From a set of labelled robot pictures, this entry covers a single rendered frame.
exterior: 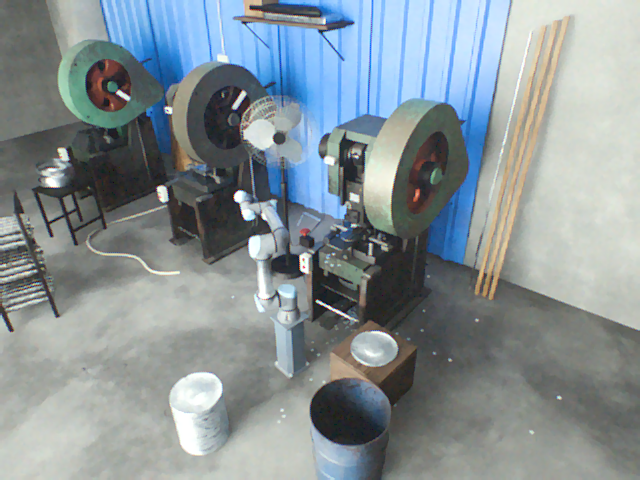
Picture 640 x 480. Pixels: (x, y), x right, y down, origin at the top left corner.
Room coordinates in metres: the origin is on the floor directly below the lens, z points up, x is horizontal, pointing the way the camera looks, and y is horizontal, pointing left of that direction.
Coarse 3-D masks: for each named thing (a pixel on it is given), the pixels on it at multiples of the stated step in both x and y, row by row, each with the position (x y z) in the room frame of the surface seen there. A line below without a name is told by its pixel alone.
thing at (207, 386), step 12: (180, 384) 1.91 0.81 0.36; (192, 384) 1.91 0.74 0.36; (204, 384) 1.91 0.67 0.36; (216, 384) 1.91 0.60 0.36; (180, 396) 1.83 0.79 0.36; (192, 396) 1.82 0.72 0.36; (204, 396) 1.82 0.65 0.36; (216, 396) 1.82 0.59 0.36; (180, 408) 1.75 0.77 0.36; (192, 408) 1.74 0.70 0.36
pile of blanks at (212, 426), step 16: (224, 400) 1.87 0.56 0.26; (176, 416) 1.74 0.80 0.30; (192, 416) 1.71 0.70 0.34; (208, 416) 1.73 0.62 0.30; (224, 416) 1.83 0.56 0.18; (192, 432) 1.71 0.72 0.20; (208, 432) 1.72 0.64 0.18; (224, 432) 1.80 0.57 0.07; (192, 448) 1.71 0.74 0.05; (208, 448) 1.71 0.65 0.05
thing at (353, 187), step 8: (352, 184) 2.87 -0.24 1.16; (360, 184) 2.84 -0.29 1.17; (352, 192) 2.87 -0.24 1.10; (360, 192) 2.83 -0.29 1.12; (352, 200) 2.87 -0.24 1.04; (360, 200) 2.83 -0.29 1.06; (352, 208) 2.87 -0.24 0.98; (360, 208) 2.83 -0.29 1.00; (352, 216) 2.83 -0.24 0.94; (360, 216) 2.82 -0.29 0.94
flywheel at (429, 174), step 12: (432, 144) 2.79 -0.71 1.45; (444, 144) 2.86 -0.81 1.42; (420, 156) 2.68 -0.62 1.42; (432, 156) 2.85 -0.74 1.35; (444, 156) 2.87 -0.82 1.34; (420, 168) 2.59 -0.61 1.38; (432, 168) 2.57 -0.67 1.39; (444, 168) 2.86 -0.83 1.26; (408, 180) 2.59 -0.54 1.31; (420, 180) 2.57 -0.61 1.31; (432, 180) 2.55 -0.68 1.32; (408, 192) 2.60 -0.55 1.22; (420, 192) 2.72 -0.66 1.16; (432, 192) 2.81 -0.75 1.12; (408, 204) 2.61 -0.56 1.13; (420, 204) 2.73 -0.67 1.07
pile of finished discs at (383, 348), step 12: (360, 336) 2.27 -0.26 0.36; (372, 336) 2.27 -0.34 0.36; (384, 336) 2.27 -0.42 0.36; (360, 348) 2.17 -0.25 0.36; (372, 348) 2.16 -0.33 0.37; (384, 348) 2.16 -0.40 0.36; (396, 348) 2.16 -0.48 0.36; (360, 360) 2.07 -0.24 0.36; (372, 360) 2.07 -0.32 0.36; (384, 360) 2.06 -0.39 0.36
